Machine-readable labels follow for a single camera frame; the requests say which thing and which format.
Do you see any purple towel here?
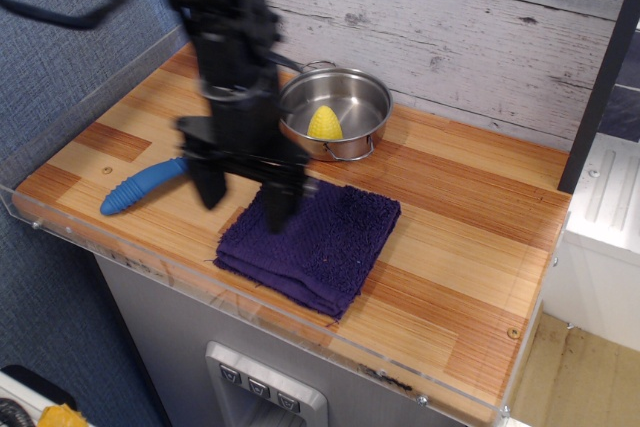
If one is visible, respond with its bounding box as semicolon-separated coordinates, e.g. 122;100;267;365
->
214;181;401;320

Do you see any black corrugated hose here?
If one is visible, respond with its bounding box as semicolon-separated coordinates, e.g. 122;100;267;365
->
0;395;32;427

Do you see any yellow toy corn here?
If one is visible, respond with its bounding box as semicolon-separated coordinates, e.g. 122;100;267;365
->
307;105;343;140

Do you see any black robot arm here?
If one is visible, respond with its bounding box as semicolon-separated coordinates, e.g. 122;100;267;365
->
169;0;309;233

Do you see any blue handled metal fork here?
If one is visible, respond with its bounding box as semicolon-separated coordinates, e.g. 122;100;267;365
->
99;157;188;216

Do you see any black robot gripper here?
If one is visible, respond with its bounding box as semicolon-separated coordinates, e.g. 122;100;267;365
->
176;91;309;233

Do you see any clear acrylic table guard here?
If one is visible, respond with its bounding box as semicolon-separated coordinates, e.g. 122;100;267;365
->
1;21;569;426

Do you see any yellow object at corner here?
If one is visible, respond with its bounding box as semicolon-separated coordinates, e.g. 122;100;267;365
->
36;404;89;427

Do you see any black vertical post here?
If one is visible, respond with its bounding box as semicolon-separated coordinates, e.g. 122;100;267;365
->
557;0;639;194

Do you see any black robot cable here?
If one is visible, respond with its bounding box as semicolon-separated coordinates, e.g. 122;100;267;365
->
0;0;139;31

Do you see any white ribbed side counter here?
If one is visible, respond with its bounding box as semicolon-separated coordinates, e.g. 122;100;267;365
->
567;133;639;254

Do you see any stainless steel pot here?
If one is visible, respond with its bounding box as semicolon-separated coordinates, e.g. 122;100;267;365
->
280;67;393;162

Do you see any silver toy fridge cabinet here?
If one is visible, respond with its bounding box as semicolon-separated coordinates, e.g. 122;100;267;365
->
97;257;456;426

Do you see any silver dispenser button panel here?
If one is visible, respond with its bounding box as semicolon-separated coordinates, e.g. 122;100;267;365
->
205;341;329;426

